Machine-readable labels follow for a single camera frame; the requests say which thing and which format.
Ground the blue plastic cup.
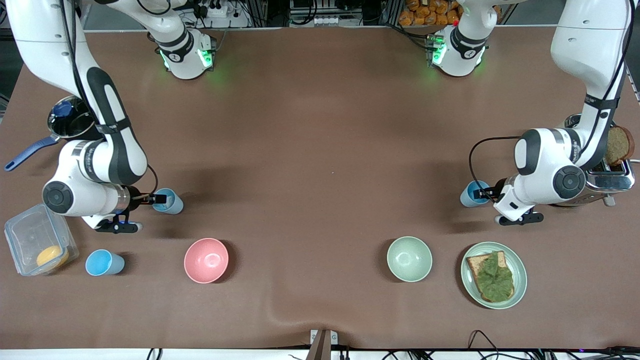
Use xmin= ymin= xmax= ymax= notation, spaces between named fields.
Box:
xmin=460 ymin=180 xmax=492 ymax=208
xmin=85 ymin=249 xmax=126 ymax=277
xmin=152 ymin=188 xmax=184 ymax=215

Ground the toast slice under lettuce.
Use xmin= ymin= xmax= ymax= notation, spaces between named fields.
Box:
xmin=466 ymin=251 xmax=516 ymax=303

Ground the pink bowl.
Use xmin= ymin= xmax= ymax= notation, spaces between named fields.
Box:
xmin=183 ymin=238 xmax=230 ymax=284

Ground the pale green round plate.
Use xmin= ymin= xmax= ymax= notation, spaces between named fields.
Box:
xmin=460 ymin=242 xmax=528 ymax=310

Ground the green lettuce leaf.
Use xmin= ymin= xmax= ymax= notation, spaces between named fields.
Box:
xmin=475 ymin=251 xmax=515 ymax=302

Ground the pale green bowl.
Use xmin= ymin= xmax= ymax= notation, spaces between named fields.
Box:
xmin=386 ymin=236 xmax=433 ymax=283

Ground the orange round food item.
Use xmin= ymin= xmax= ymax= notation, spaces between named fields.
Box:
xmin=36 ymin=245 xmax=70 ymax=268

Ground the clear plastic food container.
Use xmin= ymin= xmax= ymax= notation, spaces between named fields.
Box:
xmin=4 ymin=203 xmax=80 ymax=277

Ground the beige and chrome toaster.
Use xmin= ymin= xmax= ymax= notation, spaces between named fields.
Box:
xmin=550 ymin=114 xmax=637 ymax=208

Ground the brown bread slice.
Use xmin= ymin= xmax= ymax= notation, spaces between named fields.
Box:
xmin=604 ymin=125 xmax=636 ymax=167

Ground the bag of orange buns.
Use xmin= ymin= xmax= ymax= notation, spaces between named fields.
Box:
xmin=398 ymin=0 xmax=463 ymax=27

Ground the white power strip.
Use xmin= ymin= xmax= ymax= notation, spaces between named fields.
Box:
xmin=192 ymin=0 xmax=232 ymax=18

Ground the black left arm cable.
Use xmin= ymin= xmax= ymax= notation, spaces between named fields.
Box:
xmin=468 ymin=0 xmax=632 ymax=202

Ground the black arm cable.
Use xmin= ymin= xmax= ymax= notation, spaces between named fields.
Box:
xmin=468 ymin=0 xmax=632 ymax=202
xmin=59 ymin=0 xmax=160 ymax=196

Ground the black pot with blue handle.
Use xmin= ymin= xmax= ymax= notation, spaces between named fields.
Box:
xmin=5 ymin=95 xmax=103 ymax=172

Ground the black looped floor cable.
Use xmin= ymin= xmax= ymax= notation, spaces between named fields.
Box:
xmin=467 ymin=330 xmax=501 ymax=360

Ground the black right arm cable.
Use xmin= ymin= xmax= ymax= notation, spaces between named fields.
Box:
xmin=59 ymin=0 xmax=160 ymax=196

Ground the aluminium frame rail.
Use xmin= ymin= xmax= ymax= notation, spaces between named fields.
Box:
xmin=625 ymin=60 xmax=640 ymax=103

